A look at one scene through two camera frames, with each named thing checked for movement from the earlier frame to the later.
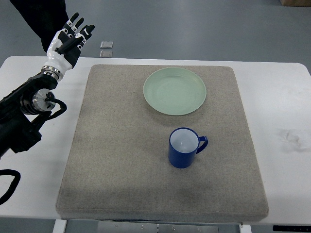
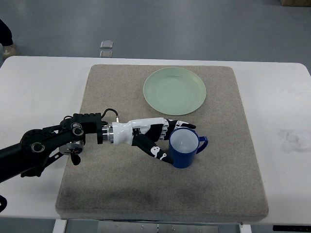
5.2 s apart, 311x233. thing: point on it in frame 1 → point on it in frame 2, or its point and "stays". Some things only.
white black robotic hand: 64,49 → 144,133
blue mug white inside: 184,143 stays
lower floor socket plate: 106,53 stays
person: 46,17 → 6,36
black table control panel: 292,228 stays
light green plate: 174,91 stays
